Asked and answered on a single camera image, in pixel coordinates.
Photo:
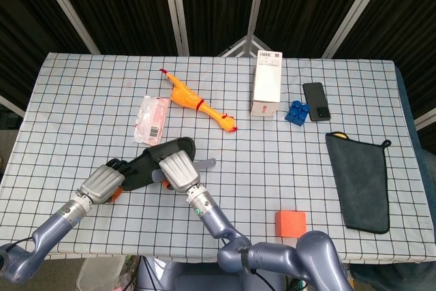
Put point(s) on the blue building block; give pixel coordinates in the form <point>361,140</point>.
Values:
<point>297,114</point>

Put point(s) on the white cardboard box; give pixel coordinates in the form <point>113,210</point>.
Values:
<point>267,83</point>

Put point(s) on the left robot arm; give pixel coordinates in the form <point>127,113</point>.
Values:
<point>51,229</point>

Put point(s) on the clear plastic bin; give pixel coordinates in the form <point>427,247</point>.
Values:
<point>102,274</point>

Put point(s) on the black rubber slipper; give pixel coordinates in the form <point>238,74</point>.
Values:
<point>170,149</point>

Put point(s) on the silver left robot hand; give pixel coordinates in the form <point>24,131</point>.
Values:
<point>102,183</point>

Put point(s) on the pink plastic packet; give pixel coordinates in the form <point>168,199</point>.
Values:
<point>151,120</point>

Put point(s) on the yellow rubber chicken toy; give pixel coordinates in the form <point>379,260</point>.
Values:
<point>185,98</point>

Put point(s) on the dark grey towel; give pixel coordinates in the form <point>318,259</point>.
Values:
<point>361,182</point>

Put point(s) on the metal screen foot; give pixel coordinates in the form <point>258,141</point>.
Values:
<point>243,47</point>

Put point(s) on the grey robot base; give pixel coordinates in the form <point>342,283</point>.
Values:
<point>190,275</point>

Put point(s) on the checkered tablecloth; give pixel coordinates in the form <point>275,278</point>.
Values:
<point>238,175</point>

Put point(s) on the dark smartphone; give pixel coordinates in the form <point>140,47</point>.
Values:
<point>316,102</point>

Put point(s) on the black folding screen partition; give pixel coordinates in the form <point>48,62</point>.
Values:
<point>136,4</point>

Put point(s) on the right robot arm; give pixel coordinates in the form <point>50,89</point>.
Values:
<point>238,243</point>

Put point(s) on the orange foam block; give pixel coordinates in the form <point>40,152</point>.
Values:
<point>291,224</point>

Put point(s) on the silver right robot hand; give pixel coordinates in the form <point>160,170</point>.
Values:
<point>178,171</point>

